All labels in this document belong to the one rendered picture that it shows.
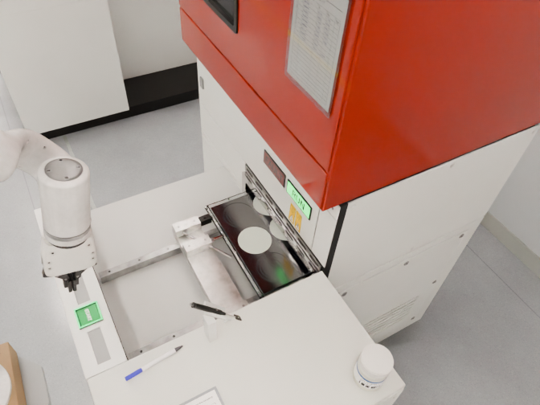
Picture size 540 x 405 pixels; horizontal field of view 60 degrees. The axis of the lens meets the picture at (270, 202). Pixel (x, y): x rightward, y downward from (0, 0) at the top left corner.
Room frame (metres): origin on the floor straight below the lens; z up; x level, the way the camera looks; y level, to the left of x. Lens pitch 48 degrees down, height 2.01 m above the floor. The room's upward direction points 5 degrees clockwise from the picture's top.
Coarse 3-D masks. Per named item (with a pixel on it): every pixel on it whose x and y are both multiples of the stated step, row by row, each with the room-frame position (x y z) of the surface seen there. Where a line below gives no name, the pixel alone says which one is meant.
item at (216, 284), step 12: (180, 240) 0.83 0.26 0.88; (204, 252) 0.79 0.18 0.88; (192, 264) 0.75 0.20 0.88; (204, 264) 0.75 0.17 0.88; (216, 264) 0.75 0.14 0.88; (204, 276) 0.71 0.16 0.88; (216, 276) 0.71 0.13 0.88; (228, 276) 0.72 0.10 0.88; (204, 288) 0.67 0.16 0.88; (216, 288) 0.68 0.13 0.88; (228, 288) 0.68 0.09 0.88; (216, 300) 0.64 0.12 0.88; (228, 300) 0.64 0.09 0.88; (240, 300) 0.65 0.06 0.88
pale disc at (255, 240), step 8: (240, 232) 0.86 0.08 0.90; (248, 232) 0.87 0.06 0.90; (256, 232) 0.87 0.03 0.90; (264, 232) 0.87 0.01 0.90; (240, 240) 0.83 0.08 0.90; (248, 240) 0.84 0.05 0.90; (256, 240) 0.84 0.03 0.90; (264, 240) 0.84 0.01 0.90; (248, 248) 0.81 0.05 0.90; (256, 248) 0.81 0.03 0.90; (264, 248) 0.81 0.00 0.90
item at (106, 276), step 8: (208, 232) 0.89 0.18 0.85; (216, 232) 0.89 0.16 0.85; (168, 248) 0.82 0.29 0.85; (176, 248) 0.82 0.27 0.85; (144, 256) 0.78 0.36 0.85; (152, 256) 0.78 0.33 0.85; (160, 256) 0.79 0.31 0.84; (168, 256) 0.80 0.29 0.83; (120, 264) 0.74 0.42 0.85; (128, 264) 0.75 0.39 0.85; (136, 264) 0.75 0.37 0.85; (144, 264) 0.76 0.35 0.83; (104, 272) 0.71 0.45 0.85; (112, 272) 0.72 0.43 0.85; (120, 272) 0.72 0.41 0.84; (128, 272) 0.74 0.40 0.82; (104, 280) 0.70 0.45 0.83
